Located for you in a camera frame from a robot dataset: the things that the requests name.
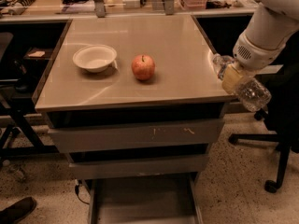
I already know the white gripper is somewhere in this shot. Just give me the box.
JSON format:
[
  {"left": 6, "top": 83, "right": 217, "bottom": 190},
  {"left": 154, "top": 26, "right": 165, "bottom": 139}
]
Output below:
[{"left": 222, "top": 33, "right": 282, "bottom": 94}]

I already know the clear plastic water bottle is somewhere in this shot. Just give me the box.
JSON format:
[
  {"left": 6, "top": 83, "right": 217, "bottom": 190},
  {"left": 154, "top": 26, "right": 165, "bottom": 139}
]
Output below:
[{"left": 211, "top": 54, "right": 272, "bottom": 112}]

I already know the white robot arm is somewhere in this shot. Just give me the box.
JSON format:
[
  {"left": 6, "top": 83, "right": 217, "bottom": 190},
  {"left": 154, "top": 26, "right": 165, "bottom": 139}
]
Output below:
[{"left": 222, "top": 0, "right": 299, "bottom": 94}]

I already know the middle grey drawer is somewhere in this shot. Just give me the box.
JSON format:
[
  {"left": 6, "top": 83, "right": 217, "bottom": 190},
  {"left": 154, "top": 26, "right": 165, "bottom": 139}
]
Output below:
[{"left": 69, "top": 154, "right": 209, "bottom": 179}]

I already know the grey drawer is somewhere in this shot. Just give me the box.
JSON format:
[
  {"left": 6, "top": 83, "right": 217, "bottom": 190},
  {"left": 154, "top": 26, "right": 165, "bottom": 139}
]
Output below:
[
  {"left": 49, "top": 119, "right": 224, "bottom": 153},
  {"left": 69, "top": 154, "right": 209, "bottom": 179}
]

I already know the grey drawer cabinet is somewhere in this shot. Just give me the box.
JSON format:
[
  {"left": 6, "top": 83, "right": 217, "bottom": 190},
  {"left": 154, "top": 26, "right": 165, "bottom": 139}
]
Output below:
[{"left": 36, "top": 15, "right": 229, "bottom": 224}]

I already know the top grey drawer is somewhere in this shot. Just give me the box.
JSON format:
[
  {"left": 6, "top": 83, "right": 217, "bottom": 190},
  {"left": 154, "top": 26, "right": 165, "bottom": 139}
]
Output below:
[{"left": 49, "top": 119, "right": 224, "bottom": 153}]

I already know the open bottom drawer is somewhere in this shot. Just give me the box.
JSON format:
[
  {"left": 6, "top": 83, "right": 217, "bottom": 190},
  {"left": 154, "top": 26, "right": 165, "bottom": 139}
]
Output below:
[{"left": 88, "top": 174, "right": 204, "bottom": 224}]

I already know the plastic bottle on floor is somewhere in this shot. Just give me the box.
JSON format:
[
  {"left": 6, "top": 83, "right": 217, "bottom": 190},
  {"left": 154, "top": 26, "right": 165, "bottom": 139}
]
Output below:
[{"left": 2, "top": 160, "right": 26, "bottom": 183}]

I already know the black office chair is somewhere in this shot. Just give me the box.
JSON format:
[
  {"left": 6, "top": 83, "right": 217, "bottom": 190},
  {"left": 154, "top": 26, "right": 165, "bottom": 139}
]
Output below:
[{"left": 228, "top": 32, "right": 299, "bottom": 193}]

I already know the red apple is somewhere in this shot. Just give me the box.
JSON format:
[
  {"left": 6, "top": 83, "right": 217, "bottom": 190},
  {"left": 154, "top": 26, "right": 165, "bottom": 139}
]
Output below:
[{"left": 131, "top": 55, "right": 155, "bottom": 81}]

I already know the white paper bowl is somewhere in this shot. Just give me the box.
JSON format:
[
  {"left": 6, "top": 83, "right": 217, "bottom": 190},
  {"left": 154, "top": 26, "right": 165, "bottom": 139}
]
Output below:
[{"left": 73, "top": 45, "right": 117, "bottom": 73}]

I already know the black cable on floor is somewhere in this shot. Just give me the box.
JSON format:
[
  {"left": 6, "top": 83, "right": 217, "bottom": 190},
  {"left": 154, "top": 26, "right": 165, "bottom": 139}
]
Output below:
[{"left": 74, "top": 180, "right": 92, "bottom": 205}]

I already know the black desk frame left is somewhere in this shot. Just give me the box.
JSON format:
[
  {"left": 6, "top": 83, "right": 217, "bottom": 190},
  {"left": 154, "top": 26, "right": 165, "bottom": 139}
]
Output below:
[{"left": 0, "top": 31, "right": 60, "bottom": 168}]

